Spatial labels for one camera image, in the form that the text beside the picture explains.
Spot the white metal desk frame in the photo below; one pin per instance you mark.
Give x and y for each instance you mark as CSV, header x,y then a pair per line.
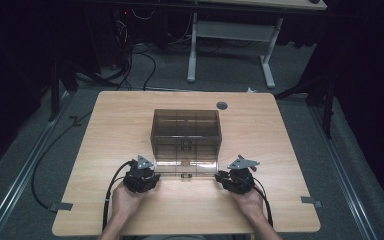
x,y
233,31

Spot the metal floor rail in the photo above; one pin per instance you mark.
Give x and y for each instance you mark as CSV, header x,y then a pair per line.
x,y
20,180
343,180

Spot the white paper scrap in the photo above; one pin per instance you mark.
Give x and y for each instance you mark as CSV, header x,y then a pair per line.
x,y
251,90

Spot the person's right hand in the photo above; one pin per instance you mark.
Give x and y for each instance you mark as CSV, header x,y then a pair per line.
x,y
248,201

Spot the person's left hand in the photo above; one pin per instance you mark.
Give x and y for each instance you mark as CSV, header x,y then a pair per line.
x,y
126,200

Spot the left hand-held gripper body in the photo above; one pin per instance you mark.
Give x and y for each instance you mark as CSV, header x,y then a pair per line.
x,y
139,178

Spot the black metal stand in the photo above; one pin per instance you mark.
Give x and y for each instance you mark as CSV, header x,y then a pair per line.
x,y
55,93
328,110

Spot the light wooden desk top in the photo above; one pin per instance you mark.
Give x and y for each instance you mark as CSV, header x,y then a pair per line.
x,y
263,4

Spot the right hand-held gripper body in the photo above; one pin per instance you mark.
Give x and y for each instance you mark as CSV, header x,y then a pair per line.
x,y
240,180

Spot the grey tape strip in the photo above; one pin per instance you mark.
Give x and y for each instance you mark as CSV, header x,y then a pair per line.
x,y
311,201
60,206

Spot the brown transparent acrylic drawer box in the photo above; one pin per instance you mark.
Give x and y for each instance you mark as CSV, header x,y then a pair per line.
x,y
186,130

